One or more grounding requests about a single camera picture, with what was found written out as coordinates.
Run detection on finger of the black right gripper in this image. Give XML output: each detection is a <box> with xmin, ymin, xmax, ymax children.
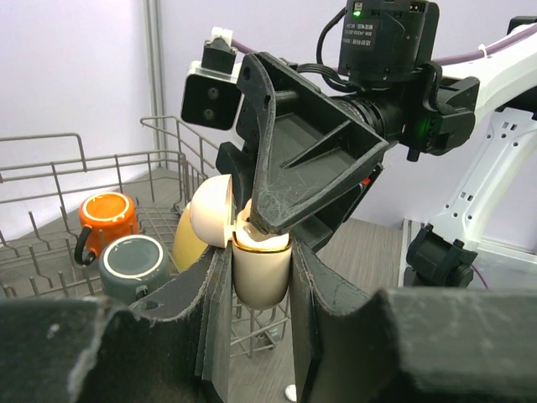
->
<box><xmin>237</xmin><ymin>52</ymin><xmax>388</xmax><ymax>234</ymax></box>
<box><xmin>216</xmin><ymin>142</ymin><xmax>256</xmax><ymax>210</ymax></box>

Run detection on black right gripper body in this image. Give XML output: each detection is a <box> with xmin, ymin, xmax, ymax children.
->
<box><xmin>234</xmin><ymin>58</ymin><xmax>408</xmax><ymax>253</ymax></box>

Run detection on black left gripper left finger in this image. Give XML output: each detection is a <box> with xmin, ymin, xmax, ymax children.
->
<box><xmin>1</xmin><ymin>247</ymin><xmax>232</xmax><ymax>402</ymax></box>

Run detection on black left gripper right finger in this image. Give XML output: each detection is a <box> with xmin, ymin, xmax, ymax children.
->
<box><xmin>290</xmin><ymin>241</ymin><xmax>536</xmax><ymax>402</ymax></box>

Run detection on beige earbud charging case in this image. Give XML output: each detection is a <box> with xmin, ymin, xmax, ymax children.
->
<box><xmin>190</xmin><ymin>175</ymin><xmax>292</xmax><ymax>311</ymax></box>

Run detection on white earbud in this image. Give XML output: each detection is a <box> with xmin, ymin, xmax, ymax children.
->
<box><xmin>284</xmin><ymin>385</ymin><xmax>297</xmax><ymax>402</ymax></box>

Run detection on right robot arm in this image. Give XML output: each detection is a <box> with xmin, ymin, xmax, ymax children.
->
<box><xmin>216</xmin><ymin>1</ymin><xmax>536</xmax><ymax>249</ymax></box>

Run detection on beige earbud in case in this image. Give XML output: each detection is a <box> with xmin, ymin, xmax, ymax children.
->
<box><xmin>235</xmin><ymin>222</ymin><xmax>269</xmax><ymax>245</ymax></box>

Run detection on yellow mug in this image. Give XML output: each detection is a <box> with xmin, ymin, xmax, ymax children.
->
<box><xmin>172</xmin><ymin>203</ymin><xmax>207</xmax><ymax>271</ymax></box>

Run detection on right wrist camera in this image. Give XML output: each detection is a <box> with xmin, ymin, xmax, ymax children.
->
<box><xmin>180</xmin><ymin>27</ymin><xmax>242</xmax><ymax>130</ymax></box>

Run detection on grey mug black handle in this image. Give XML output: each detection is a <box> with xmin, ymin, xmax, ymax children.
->
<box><xmin>98</xmin><ymin>234</ymin><xmax>171</xmax><ymax>305</ymax></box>

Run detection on orange mug black handle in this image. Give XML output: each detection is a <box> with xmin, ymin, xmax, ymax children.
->
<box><xmin>74</xmin><ymin>191</ymin><xmax>139</xmax><ymax>265</ymax></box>

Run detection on grey wire dish rack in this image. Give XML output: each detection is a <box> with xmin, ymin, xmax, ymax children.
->
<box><xmin>0</xmin><ymin>116</ymin><xmax>293</xmax><ymax>358</ymax></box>

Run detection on left aluminium frame post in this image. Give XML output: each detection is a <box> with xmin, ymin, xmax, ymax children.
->
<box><xmin>144</xmin><ymin>0</ymin><xmax>168</xmax><ymax>168</ymax></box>

